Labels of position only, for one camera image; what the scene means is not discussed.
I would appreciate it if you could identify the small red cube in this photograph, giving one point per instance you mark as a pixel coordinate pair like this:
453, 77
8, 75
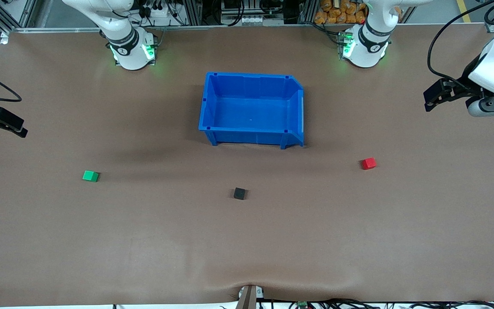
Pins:
368, 163

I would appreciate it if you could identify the blue plastic storage bin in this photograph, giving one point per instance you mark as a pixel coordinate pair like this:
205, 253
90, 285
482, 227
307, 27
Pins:
251, 111

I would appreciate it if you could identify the small green cube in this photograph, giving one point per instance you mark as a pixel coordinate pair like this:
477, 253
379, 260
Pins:
90, 176

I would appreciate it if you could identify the orange snack bags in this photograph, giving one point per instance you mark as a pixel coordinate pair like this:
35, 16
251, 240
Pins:
341, 12

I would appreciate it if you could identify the white power strip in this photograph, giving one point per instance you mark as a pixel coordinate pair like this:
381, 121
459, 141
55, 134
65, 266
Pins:
152, 15

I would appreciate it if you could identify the black electronics box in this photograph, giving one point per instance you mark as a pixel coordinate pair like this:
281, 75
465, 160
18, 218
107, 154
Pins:
251, 10

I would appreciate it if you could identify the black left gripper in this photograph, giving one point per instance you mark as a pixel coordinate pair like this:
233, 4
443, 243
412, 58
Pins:
466, 87

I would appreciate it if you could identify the brown table mat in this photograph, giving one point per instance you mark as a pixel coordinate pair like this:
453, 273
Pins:
144, 240

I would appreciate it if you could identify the small black cube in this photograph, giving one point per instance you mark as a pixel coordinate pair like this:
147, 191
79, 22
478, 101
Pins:
239, 194

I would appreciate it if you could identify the silver table edge rail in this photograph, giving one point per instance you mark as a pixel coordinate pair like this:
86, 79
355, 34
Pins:
230, 27

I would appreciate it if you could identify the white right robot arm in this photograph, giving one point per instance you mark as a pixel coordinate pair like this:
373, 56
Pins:
129, 47

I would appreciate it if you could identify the metal clamp bracket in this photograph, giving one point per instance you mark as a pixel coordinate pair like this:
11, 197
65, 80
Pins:
249, 297

